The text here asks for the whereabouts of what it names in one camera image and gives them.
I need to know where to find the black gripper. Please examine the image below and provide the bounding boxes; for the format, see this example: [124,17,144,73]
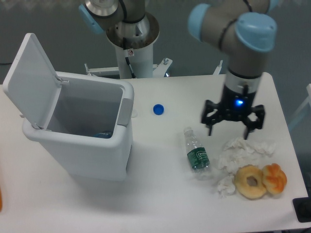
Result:
[201,84,265,140]

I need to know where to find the white plastic trash can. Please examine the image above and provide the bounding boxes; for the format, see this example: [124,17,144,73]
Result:
[3,33,134,181]

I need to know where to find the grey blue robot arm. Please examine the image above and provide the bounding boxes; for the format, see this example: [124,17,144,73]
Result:
[79,0,277,137]

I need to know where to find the large crumpled white tissue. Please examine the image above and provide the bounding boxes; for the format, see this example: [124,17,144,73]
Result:
[218,137,276,174]

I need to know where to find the clear bottle green label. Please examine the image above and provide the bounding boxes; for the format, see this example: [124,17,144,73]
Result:
[184,127,210,180]

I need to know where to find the blue bottle cap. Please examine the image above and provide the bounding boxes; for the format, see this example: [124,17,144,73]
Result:
[153,104,165,116]

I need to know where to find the small crumpled white tissue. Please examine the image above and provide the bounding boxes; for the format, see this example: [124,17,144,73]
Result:
[217,175,236,199]

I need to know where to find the orange glazed bread roll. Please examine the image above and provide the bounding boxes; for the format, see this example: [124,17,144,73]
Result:
[262,163,287,195]

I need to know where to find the black device at edge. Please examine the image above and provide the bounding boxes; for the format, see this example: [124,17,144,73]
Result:
[293,197,311,223]

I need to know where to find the orange object at edge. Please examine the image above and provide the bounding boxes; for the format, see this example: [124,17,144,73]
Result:
[0,189,3,212]

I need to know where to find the white frame at right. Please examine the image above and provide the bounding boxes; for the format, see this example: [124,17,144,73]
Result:
[288,84,311,131]

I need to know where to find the plain ring donut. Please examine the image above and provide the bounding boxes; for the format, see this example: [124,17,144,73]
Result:
[234,165,267,200]

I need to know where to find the black cable on pedestal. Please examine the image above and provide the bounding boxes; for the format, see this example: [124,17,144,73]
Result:
[122,37,137,79]

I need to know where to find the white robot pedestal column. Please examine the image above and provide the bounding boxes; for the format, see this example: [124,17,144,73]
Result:
[106,12,159,66]

